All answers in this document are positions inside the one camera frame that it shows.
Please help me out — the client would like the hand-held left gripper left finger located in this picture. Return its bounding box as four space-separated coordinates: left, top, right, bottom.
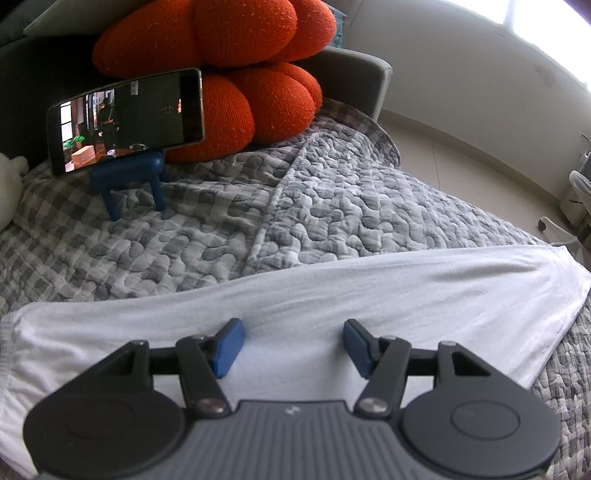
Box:
99 318 245 418

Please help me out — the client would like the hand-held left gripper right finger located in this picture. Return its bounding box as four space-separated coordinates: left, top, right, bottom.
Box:
343 318 511 418

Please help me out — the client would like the white t-shirt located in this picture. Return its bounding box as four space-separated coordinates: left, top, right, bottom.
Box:
0 244 591 480

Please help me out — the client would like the grey checkered quilted blanket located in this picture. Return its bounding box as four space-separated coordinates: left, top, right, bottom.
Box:
0 97 591 480

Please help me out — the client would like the blue phone stand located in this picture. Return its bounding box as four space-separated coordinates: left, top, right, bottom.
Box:
90 150 167 220

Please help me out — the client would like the black smartphone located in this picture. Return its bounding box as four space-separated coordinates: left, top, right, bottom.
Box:
46 68 205 177

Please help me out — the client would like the white plush toy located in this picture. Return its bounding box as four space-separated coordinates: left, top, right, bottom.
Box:
0 152 29 232

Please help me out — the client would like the dark grey sofa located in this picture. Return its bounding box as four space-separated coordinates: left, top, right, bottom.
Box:
0 0 393 171

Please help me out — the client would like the white office chair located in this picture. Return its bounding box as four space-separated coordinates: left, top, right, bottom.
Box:
538 134 591 259

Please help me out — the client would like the orange knot cushion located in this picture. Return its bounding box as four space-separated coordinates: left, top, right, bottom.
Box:
91 0 338 163

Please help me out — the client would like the blue printed poster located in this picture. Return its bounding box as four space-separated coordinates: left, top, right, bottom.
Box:
330 9 347 47

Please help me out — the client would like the light grey pillow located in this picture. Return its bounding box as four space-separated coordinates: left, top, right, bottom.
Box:
23 0 134 35

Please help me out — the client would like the window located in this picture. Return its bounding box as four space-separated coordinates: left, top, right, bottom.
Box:
480 0 591 88

